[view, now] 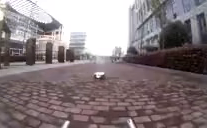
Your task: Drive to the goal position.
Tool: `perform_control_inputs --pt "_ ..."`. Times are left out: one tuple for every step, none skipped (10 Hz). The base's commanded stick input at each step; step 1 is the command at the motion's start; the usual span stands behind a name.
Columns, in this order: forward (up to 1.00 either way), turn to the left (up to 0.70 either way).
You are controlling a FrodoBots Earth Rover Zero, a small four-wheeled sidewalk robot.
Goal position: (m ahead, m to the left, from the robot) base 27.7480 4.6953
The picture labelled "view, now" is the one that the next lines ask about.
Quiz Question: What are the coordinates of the row of dark pillars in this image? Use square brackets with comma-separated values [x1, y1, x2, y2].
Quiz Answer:
[0, 20, 76, 70]

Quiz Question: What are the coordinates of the robot's own part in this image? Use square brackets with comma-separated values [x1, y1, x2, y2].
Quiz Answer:
[61, 120, 71, 128]
[126, 118, 137, 128]

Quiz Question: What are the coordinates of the small white robot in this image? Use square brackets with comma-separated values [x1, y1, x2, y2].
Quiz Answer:
[92, 71, 106, 81]

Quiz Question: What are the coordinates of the dark bush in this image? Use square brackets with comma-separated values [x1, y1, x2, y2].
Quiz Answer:
[126, 46, 139, 56]

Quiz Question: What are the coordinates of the dark red hedge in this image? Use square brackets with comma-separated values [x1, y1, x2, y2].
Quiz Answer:
[123, 44, 207, 77]

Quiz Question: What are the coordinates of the glass roofed building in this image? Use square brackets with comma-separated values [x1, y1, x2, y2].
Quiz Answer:
[0, 0, 67, 63]

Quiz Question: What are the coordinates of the pale tall building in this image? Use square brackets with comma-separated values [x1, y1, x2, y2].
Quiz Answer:
[68, 31, 88, 56]

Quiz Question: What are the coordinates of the dark round tree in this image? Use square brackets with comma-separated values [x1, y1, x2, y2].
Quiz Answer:
[159, 20, 191, 50]

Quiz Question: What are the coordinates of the red brick cobbled road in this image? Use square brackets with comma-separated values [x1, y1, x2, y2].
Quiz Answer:
[0, 61, 207, 128]

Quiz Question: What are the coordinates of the distant building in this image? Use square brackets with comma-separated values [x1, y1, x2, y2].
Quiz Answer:
[111, 46, 123, 60]

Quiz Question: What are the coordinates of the grey stone building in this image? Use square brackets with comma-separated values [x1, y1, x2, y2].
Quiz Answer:
[127, 0, 207, 56]

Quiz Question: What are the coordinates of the pale grey pavement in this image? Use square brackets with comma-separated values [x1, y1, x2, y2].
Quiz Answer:
[0, 59, 92, 80]

